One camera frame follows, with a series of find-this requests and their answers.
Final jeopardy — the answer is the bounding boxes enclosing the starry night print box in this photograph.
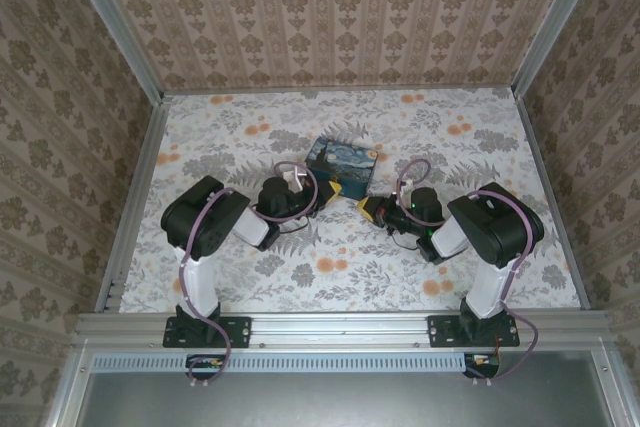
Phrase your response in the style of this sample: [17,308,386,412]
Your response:
[305,135,379,199]

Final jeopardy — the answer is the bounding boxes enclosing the floral patterned table covering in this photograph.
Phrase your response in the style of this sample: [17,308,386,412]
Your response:
[107,88,586,316]

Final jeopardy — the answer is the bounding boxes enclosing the grey metal panel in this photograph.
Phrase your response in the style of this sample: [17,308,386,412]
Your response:
[74,350,619,427]

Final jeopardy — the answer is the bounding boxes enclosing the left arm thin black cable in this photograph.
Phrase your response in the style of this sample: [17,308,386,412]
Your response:
[248,204,312,237]

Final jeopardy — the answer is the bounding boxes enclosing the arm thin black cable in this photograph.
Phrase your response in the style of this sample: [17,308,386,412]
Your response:
[248,204,312,237]
[388,227,426,254]

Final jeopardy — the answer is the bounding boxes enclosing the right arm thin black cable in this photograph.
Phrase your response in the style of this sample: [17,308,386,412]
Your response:
[388,227,426,254]

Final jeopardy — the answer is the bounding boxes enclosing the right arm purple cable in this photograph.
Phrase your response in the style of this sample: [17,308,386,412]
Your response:
[394,159,540,381]

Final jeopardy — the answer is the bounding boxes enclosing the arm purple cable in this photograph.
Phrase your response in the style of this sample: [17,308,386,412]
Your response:
[394,159,540,381]
[179,161,320,389]

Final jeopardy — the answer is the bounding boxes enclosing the aluminium mounting rail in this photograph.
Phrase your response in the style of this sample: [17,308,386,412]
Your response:
[74,310,615,349]

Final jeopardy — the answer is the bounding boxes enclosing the aluminium side rail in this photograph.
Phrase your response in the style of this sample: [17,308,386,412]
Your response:
[514,91,589,309]
[94,94,172,316]

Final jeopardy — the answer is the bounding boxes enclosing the grey slotted cable duct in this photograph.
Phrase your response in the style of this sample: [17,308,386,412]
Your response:
[92,352,474,374]

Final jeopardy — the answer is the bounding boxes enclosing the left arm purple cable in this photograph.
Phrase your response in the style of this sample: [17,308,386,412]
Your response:
[179,161,320,389]

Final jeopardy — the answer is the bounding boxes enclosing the aluminium frame post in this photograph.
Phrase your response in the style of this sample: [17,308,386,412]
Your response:
[58,0,167,101]
[511,0,600,98]

